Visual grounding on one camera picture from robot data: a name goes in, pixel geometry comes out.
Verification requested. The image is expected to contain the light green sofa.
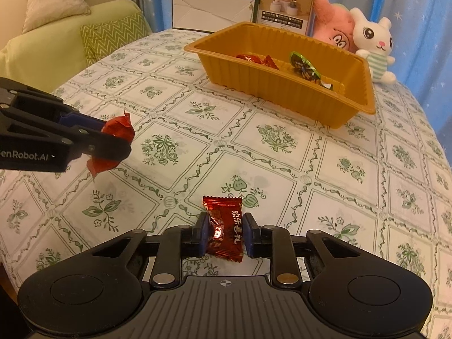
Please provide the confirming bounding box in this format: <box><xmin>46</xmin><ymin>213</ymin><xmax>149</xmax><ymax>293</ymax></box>
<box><xmin>0</xmin><ymin>0</ymin><xmax>152</xmax><ymax>82</ymax></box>

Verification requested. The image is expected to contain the floral tablecloth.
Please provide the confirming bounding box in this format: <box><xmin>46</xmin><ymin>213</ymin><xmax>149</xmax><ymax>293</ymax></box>
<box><xmin>0</xmin><ymin>28</ymin><xmax>452</xmax><ymax>336</ymax></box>

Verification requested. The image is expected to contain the green candy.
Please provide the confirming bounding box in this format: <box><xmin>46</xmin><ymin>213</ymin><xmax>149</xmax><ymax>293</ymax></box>
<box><xmin>289</xmin><ymin>51</ymin><xmax>323</xmax><ymax>83</ymax></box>

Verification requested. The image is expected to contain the beige pillow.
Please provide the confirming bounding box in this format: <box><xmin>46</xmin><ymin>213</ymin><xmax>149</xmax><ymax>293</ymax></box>
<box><xmin>22</xmin><ymin>0</ymin><xmax>92</xmax><ymax>35</ymax></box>

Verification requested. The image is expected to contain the pink plush toy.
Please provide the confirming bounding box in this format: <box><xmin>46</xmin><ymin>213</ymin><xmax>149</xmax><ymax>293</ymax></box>
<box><xmin>312</xmin><ymin>0</ymin><xmax>357</xmax><ymax>54</ymax></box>

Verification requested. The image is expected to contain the white bunny plush toy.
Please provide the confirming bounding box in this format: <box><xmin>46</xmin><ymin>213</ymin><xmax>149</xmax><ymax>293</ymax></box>
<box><xmin>349</xmin><ymin>7</ymin><xmax>398</xmax><ymax>84</ymax></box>

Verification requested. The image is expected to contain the orange plastic tray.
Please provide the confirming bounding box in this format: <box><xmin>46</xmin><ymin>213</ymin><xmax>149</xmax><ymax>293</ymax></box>
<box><xmin>184</xmin><ymin>21</ymin><xmax>377</xmax><ymax>129</ymax></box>

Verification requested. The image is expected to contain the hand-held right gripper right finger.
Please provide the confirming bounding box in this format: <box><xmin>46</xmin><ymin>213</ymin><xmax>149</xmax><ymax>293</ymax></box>
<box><xmin>243</xmin><ymin>212</ymin><xmax>361</xmax><ymax>285</ymax></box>

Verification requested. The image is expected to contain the dark red candy packet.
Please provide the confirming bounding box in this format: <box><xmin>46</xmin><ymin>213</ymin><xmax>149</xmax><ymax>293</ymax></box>
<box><xmin>201</xmin><ymin>195</ymin><xmax>245</xmax><ymax>264</ymax></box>

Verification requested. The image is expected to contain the green chevron cushion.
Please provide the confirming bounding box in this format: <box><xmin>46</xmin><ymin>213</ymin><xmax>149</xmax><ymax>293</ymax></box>
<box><xmin>79</xmin><ymin>12</ymin><xmax>151</xmax><ymax>66</ymax></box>

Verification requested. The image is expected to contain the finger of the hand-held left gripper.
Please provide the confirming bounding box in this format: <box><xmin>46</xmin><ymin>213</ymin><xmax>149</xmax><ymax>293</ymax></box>
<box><xmin>0</xmin><ymin>106</ymin><xmax>132</xmax><ymax>166</ymax></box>
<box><xmin>0</xmin><ymin>77</ymin><xmax>107</xmax><ymax>133</ymax></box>

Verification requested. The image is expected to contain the white flat cardboard box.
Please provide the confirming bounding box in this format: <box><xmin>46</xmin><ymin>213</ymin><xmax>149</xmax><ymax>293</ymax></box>
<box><xmin>170</xmin><ymin>0</ymin><xmax>262</xmax><ymax>31</ymax></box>

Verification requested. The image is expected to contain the red twist-wrapped candy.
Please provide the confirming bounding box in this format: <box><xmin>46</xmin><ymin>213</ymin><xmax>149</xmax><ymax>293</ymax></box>
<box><xmin>235</xmin><ymin>53</ymin><xmax>280</xmax><ymax>69</ymax></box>
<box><xmin>86</xmin><ymin>111</ymin><xmax>135</xmax><ymax>178</ymax></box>

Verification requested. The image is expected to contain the beige product box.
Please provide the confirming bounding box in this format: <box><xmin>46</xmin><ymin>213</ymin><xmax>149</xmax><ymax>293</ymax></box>
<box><xmin>259</xmin><ymin>0</ymin><xmax>318</xmax><ymax>36</ymax></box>

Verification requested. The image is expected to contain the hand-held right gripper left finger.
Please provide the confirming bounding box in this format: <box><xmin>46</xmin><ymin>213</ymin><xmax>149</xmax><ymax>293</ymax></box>
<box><xmin>91</xmin><ymin>212</ymin><xmax>210</xmax><ymax>288</ymax></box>

